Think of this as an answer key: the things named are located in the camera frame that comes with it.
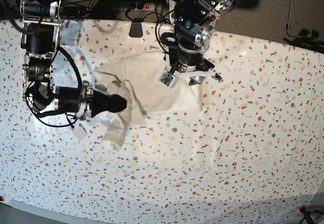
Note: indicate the white printed T-shirt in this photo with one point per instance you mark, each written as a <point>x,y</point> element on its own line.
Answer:
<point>136,79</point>

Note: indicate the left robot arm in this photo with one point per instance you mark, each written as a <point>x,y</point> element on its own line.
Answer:
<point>194,25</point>

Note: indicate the terrazzo patterned tablecloth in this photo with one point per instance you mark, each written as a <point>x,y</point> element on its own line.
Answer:
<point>253,154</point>

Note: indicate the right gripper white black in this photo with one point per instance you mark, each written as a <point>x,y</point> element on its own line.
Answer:
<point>93,102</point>

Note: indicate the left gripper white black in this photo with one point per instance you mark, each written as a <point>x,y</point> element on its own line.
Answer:
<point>196,73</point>

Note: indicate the white power strip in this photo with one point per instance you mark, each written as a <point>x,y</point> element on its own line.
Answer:
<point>132,6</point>

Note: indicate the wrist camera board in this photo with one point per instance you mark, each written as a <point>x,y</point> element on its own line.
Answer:
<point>79,131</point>
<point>168,79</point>

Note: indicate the black table clamp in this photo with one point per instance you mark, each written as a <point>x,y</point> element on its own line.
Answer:
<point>136,28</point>

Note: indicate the red black corner clamp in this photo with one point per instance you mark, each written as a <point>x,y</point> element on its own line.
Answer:
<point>306,215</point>

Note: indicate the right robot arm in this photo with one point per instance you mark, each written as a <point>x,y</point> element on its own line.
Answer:
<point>40,39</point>

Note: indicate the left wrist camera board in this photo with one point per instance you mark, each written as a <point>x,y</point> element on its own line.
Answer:
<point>168,79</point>

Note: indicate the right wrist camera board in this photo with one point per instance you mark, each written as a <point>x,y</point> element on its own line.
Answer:
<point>79,131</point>

